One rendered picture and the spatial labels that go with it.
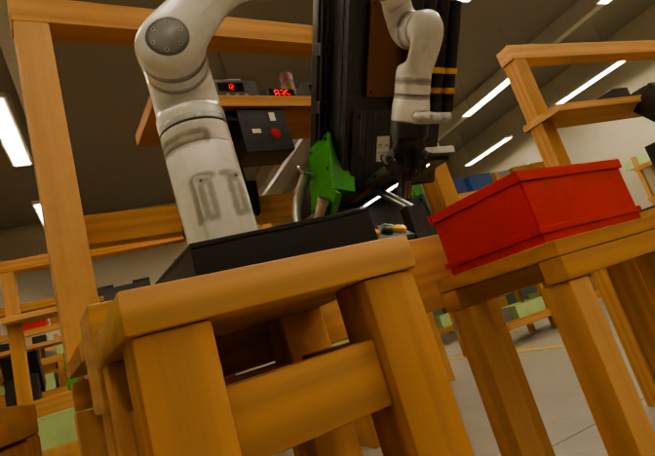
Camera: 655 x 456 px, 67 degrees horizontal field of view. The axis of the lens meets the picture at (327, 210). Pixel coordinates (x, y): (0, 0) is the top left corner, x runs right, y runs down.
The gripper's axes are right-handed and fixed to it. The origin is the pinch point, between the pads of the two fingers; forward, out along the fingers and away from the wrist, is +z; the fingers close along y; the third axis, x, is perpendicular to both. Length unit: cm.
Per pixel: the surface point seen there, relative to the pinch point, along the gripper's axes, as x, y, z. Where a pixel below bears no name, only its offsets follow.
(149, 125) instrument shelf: -80, 30, -5
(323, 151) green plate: -36.7, -3.8, -2.1
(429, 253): 5.5, -3.3, 13.0
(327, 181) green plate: -30.7, -1.4, 4.8
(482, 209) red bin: 22.0, 2.4, -1.7
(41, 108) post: -84, 58, -10
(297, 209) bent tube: -39.6, 2.0, 14.3
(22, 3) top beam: -104, 58, -39
